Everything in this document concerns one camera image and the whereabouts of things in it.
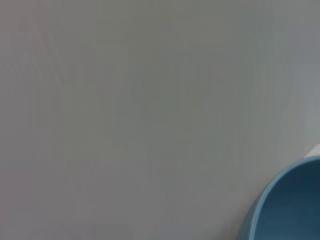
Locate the blue bowl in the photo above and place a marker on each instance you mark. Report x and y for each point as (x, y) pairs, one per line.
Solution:
(295, 205)

